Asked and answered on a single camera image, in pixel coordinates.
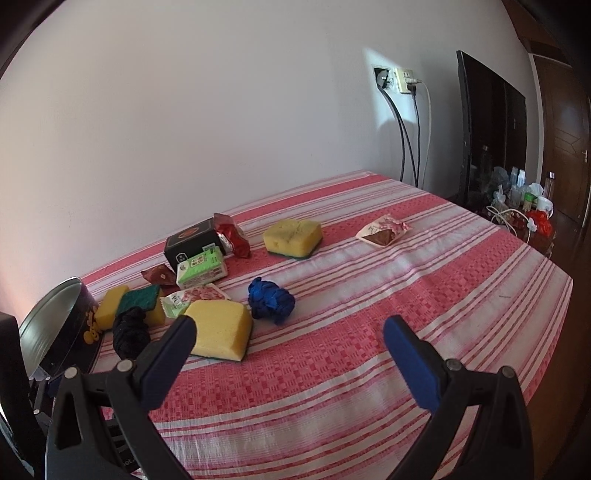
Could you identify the green white snack packet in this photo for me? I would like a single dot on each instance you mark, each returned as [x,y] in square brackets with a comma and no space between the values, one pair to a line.
[194,296]

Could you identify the black cloth ball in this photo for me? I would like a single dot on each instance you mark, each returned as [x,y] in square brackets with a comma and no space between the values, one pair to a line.
[130,334]

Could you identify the black flat screen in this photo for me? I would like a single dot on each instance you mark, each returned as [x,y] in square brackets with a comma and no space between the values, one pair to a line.
[494,138]

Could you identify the pink and brown snack packet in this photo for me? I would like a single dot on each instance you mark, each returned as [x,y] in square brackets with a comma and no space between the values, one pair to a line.
[383,230]

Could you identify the clear bottle dark cap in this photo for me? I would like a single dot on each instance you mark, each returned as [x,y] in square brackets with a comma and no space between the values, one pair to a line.
[549,184]

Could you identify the red striped cloth desktop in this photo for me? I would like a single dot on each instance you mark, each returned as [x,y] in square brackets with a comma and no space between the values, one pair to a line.
[351,295]

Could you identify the small red-brown snack packet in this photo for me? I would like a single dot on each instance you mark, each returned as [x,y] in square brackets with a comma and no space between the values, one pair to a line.
[159,274]

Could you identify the white wall socket with charger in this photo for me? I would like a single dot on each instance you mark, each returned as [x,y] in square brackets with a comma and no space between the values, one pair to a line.
[405,81]

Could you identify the small yellow scouring sponge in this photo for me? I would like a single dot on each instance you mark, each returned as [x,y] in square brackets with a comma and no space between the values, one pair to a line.
[143,299]
[111,307]

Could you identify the white mug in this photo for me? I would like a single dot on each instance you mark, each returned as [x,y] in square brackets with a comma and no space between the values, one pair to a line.
[545,206]

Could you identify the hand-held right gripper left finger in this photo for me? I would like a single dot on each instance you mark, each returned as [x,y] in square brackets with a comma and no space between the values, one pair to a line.
[157,369]

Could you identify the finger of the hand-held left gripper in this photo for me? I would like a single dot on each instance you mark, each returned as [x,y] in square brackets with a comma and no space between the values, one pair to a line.
[44,399]

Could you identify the black cardboard box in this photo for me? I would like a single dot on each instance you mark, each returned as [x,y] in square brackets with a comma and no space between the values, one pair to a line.
[191,242]

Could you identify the red snack packet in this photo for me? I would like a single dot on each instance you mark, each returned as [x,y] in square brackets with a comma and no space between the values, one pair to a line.
[233,235]

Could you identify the round metal tin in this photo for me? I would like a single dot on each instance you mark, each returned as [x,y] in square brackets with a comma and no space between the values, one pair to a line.
[51,314]

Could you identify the large yellow scouring sponge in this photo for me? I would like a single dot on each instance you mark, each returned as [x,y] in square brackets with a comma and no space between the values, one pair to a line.
[291,236]
[221,330]

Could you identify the red plastic bag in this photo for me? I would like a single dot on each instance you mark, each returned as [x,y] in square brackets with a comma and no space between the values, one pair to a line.
[539,222]

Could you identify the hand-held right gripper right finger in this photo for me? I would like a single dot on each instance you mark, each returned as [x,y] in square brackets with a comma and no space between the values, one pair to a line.
[411,364]

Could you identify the blue cloth ball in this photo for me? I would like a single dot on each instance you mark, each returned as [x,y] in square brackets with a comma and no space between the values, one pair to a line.
[270,301]

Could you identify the white plastic bottle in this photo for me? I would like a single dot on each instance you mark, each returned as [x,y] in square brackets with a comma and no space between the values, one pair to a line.
[521,177]

